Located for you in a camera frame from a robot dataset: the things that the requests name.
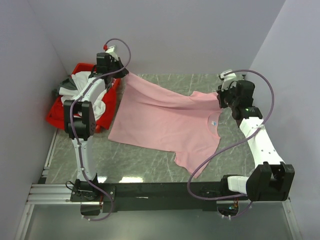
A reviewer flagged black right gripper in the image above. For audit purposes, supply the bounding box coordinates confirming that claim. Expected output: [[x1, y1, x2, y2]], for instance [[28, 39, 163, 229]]
[[216, 82, 239, 109]]

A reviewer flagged pink t-shirt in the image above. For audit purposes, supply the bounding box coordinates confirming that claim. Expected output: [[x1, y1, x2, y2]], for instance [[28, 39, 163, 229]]
[[108, 73, 222, 173]]

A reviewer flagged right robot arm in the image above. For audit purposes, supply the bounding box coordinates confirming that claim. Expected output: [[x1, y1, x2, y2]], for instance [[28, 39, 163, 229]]
[[217, 80, 295, 202]]

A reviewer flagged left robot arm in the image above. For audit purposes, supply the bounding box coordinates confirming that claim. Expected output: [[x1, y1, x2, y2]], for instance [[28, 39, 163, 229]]
[[63, 50, 129, 201]]

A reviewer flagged red plastic bin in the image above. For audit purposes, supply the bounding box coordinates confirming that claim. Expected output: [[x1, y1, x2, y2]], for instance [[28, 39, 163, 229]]
[[45, 62, 123, 133]]

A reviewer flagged white t-shirt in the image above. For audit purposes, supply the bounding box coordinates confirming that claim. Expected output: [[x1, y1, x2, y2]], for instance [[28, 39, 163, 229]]
[[61, 71, 107, 120]]

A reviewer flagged grey t-shirt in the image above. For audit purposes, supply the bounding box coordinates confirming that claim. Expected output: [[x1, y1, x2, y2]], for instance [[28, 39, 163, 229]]
[[51, 76, 78, 97]]

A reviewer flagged black base beam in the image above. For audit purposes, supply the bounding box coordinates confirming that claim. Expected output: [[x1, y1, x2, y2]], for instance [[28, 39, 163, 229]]
[[69, 181, 248, 216]]

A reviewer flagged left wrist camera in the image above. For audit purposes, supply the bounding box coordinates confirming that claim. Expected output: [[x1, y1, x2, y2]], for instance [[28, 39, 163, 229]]
[[103, 44, 119, 61]]

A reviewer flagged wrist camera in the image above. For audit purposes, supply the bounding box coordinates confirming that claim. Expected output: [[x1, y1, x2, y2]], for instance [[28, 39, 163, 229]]
[[103, 44, 119, 61], [218, 69, 244, 91]]

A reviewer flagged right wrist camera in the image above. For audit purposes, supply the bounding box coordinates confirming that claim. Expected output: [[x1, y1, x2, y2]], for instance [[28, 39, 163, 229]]
[[218, 69, 244, 91]]

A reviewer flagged aluminium rail frame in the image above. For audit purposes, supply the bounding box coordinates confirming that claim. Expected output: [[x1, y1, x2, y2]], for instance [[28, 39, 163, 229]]
[[26, 129, 292, 206]]

